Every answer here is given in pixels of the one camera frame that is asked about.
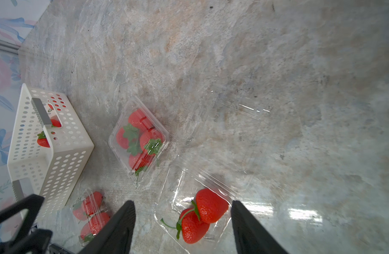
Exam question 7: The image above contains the strawberry back row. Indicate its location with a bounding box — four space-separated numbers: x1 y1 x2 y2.
161 208 210 244
195 188 229 224
128 153 155 177

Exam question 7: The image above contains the clear plastic clamshell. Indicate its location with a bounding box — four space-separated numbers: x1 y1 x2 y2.
108 96 170 187
154 149 262 254

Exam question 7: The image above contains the strawberry lone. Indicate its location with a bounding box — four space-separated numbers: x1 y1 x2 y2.
128 109 153 132

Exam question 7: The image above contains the clear plastic clamshell container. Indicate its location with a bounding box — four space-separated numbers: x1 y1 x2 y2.
61 188 113 247

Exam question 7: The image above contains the strawberry front with stem down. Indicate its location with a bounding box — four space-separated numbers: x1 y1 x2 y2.
72 206 87 221

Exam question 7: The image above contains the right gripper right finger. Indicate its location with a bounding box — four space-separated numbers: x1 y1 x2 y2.
231 201 288 254

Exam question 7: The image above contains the left aluminium corner post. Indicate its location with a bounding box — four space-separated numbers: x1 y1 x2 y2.
0 40 20 55

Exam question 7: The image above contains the white perforated plastic basket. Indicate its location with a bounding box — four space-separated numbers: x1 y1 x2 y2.
7 84 94 221

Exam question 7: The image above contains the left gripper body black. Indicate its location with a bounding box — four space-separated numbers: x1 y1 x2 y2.
0 229 73 254

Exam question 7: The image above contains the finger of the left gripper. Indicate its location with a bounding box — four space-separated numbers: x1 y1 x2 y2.
0 194 45 244

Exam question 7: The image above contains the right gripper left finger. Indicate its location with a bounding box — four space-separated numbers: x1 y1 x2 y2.
80 200 136 254

